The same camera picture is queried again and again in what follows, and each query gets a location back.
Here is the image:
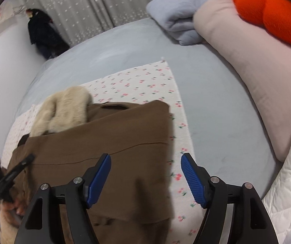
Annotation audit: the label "orange persimmon plush toy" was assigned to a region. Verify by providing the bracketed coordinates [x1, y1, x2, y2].
[232, 0, 291, 47]

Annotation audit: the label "person's left hand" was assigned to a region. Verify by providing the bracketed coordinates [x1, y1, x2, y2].
[0, 198, 25, 225]

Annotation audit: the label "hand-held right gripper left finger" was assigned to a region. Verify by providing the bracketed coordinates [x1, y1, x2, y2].
[14, 154, 111, 244]

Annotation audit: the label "grey bed sheet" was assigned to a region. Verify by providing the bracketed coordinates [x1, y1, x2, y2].
[16, 16, 286, 201]

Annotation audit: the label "hanging black clothes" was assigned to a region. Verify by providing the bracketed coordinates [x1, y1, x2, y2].
[26, 8, 70, 59]

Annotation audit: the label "brown coat with beige fur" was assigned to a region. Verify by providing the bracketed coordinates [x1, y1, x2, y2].
[0, 86, 177, 244]

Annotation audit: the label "pink pillow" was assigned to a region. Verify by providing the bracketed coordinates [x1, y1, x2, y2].
[193, 0, 291, 162]

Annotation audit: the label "folded light blue blanket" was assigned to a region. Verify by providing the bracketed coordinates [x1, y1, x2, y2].
[145, 0, 221, 47]

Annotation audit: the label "grey dotted curtain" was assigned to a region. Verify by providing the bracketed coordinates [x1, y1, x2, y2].
[16, 0, 204, 49]

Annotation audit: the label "white cherry print blanket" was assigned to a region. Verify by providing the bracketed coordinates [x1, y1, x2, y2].
[2, 60, 207, 244]

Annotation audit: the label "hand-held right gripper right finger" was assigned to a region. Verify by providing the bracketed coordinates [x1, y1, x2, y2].
[181, 153, 279, 244]

